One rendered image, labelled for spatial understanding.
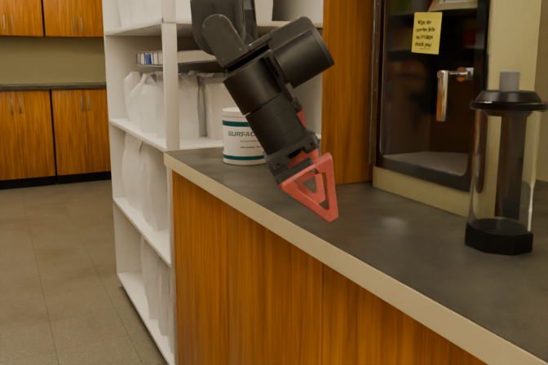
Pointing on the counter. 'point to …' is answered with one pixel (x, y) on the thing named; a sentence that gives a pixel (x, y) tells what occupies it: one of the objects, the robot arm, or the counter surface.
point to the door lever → (446, 90)
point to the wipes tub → (240, 140)
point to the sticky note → (426, 32)
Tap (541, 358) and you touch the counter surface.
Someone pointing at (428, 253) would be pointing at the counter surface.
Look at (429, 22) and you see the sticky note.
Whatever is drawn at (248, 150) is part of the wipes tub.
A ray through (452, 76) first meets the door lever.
